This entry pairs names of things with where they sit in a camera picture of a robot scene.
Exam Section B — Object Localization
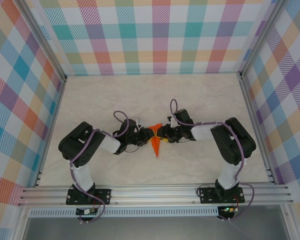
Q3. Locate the orange paper sheet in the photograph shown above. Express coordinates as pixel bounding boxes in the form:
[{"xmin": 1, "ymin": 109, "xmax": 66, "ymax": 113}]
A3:
[{"xmin": 149, "ymin": 123, "xmax": 163, "ymax": 159}]

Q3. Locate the grey metal shelf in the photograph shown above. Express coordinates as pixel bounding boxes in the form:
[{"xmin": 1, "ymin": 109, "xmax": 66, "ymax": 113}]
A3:
[{"xmin": 22, "ymin": 216, "xmax": 291, "ymax": 240}]

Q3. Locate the thin black left gripper wire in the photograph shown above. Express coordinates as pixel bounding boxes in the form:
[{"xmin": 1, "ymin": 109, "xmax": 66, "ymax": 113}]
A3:
[{"xmin": 122, "ymin": 143, "xmax": 141, "ymax": 155}]

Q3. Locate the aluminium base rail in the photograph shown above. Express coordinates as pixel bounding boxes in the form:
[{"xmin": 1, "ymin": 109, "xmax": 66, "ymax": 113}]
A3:
[{"xmin": 17, "ymin": 183, "xmax": 295, "ymax": 207}]

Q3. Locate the thin black base wire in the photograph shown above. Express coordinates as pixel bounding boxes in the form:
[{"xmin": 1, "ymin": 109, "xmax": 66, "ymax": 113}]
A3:
[{"xmin": 196, "ymin": 181, "xmax": 217, "ymax": 198}]

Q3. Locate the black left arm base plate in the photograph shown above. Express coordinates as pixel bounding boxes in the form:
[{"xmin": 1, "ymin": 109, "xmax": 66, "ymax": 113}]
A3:
[{"xmin": 66, "ymin": 188, "xmax": 112, "ymax": 206}]

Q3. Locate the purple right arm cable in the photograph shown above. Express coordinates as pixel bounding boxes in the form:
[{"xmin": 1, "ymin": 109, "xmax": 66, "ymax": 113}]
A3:
[{"xmin": 169, "ymin": 99, "xmax": 256, "ymax": 222}]

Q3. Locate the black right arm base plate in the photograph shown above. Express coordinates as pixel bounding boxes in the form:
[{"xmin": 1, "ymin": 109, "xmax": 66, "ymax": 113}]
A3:
[{"xmin": 198, "ymin": 187, "xmax": 246, "ymax": 205}]

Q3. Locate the perforated metal cable strip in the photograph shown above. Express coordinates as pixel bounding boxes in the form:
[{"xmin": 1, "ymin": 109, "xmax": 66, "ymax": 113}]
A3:
[{"xmin": 29, "ymin": 208, "xmax": 220, "ymax": 218}]

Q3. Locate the aluminium side rail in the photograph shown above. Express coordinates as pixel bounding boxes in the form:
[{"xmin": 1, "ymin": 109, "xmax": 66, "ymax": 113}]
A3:
[
  {"xmin": 238, "ymin": 73, "xmax": 276, "ymax": 186},
  {"xmin": 33, "ymin": 76, "xmax": 68, "ymax": 188}
]

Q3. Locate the aluminium corner post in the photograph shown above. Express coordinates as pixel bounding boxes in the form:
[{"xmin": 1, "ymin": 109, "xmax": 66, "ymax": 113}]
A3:
[
  {"xmin": 17, "ymin": 0, "xmax": 68, "ymax": 82},
  {"xmin": 236, "ymin": 0, "xmax": 292, "ymax": 81}
]

